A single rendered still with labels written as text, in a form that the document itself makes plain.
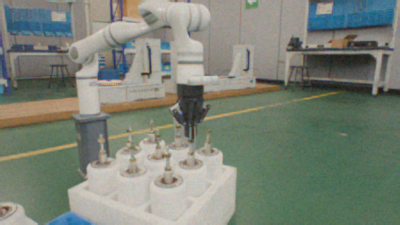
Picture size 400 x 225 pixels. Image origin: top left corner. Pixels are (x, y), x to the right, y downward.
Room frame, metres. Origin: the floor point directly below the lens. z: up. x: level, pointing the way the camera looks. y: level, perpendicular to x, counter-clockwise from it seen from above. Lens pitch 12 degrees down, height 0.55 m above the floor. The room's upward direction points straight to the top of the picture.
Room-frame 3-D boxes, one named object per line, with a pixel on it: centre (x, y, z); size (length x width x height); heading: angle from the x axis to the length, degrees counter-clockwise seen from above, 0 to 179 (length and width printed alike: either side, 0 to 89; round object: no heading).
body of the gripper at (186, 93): (0.69, 0.02, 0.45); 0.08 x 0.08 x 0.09
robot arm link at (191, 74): (0.68, 0.01, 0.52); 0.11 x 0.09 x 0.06; 35
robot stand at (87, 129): (1.16, 0.51, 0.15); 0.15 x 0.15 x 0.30; 40
